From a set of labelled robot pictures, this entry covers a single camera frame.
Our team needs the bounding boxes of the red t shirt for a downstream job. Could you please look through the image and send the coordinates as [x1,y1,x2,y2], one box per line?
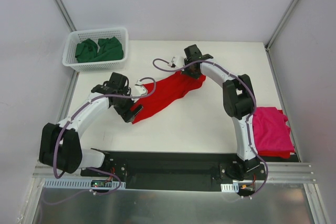
[131,71,206,124]
[258,110,295,159]

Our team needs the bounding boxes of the white plastic basket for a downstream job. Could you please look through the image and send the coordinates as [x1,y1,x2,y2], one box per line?
[62,27,129,72]

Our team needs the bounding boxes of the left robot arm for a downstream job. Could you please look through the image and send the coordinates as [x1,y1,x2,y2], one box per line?
[39,72,148,176]

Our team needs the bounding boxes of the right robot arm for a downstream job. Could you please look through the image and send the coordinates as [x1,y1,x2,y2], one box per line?
[183,44,260,181]

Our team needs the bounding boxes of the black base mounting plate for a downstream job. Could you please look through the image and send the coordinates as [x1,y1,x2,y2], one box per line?
[51,150,267,190]

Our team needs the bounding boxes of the green t shirt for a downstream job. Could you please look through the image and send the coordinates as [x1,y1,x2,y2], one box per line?
[75,37,124,63]

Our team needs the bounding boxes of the folded pink t shirt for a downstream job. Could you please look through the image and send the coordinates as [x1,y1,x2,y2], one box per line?
[251,106,295,154]

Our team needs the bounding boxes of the folded red t shirt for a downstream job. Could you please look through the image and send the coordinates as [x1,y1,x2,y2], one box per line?
[258,110,295,159]

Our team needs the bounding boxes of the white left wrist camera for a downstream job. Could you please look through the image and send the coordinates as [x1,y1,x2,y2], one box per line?
[132,80,148,97]

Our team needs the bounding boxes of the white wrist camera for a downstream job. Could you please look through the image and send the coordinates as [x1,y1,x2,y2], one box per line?
[168,56,185,69]
[132,80,148,97]

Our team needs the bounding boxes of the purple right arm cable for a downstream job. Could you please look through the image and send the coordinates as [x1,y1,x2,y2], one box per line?
[152,58,270,204]

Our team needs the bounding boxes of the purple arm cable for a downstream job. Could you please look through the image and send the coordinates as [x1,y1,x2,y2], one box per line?
[152,58,270,204]
[41,77,158,205]

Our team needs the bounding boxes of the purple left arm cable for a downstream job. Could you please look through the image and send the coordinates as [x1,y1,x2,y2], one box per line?
[41,77,158,205]

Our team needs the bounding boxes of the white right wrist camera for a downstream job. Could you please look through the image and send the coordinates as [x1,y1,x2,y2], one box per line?
[168,56,185,69]

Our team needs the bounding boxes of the left white cable duct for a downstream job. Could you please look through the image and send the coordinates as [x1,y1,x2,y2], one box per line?
[44,178,126,190]

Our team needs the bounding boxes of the white cable duct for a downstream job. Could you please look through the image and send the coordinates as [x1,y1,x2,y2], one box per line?
[220,183,239,193]
[44,178,126,190]

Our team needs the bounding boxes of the right white cable duct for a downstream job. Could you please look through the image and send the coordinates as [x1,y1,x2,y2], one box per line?
[220,183,239,193]

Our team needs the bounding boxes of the right aluminium frame post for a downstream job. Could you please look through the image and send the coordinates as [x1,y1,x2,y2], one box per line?
[265,0,300,52]

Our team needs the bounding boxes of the aluminium front rail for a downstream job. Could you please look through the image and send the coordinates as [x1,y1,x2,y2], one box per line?
[33,140,316,183]

